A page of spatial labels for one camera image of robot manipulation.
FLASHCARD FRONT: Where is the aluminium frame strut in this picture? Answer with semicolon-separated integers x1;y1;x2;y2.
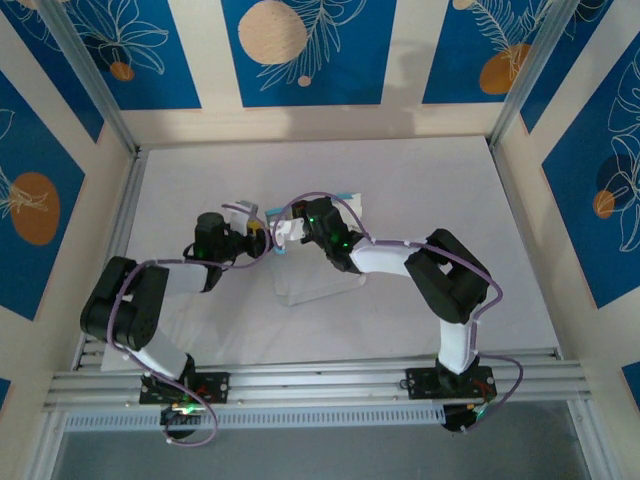
27;409;69;480
567;399;609;480

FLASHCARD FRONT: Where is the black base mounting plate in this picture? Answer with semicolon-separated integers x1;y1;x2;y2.
405;367;497;401
138;372;232;405

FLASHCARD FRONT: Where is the long aluminium frame beam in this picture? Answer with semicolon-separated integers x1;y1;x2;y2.
42;348;594;414

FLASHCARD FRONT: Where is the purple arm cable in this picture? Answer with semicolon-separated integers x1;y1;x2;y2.
272;192;525;434
109;202;275;448

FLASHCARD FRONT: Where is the teal white paper box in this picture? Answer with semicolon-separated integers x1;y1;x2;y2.
263;191;367;307

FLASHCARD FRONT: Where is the aluminium table edge rail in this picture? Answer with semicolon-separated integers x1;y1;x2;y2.
487;135;564;360
71;147;150;372

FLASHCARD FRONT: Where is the aluminium corner post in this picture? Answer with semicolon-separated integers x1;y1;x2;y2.
487;0;589;154
35;0;144;157

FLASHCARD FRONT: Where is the grey slotted cable duct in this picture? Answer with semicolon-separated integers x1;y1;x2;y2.
62;405;446;432

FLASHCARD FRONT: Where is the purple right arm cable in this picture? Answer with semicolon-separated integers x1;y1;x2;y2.
272;192;525;434

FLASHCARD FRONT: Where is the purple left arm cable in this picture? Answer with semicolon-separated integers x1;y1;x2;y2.
109;202;275;448

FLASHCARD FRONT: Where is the black base electronics housing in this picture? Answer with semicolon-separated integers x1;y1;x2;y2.
159;403;204;441
442;403;496;434

